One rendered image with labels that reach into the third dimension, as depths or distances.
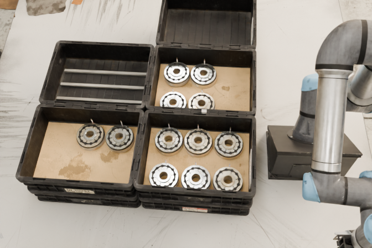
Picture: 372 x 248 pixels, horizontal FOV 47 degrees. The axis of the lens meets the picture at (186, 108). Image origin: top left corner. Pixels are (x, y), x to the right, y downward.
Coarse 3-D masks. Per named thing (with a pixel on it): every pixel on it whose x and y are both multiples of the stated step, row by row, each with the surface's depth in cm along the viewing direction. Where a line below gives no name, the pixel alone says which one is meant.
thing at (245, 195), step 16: (144, 112) 154; (160, 112) 153; (176, 112) 153; (192, 112) 153; (144, 128) 150; (160, 192) 140; (176, 192) 139; (192, 192) 138; (208, 192) 138; (240, 192) 137
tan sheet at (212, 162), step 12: (156, 132) 161; (180, 132) 160; (216, 132) 160; (228, 144) 157; (156, 156) 156; (168, 156) 156; (180, 156) 155; (192, 156) 155; (204, 156) 155; (216, 156) 155; (240, 156) 154; (180, 168) 153; (216, 168) 152; (240, 168) 152; (144, 180) 151; (180, 180) 151; (228, 180) 150
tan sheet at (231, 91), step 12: (216, 72) 174; (228, 72) 174; (240, 72) 173; (192, 84) 171; (216, 84) 171; (228, 84) 171; (240, 84) 170; (156, 96) 169; (216, 96) 168; (228, 96) 168; (240, 96) 167; (216, 108) 165; (228, 108) 165; (240, 108) 165
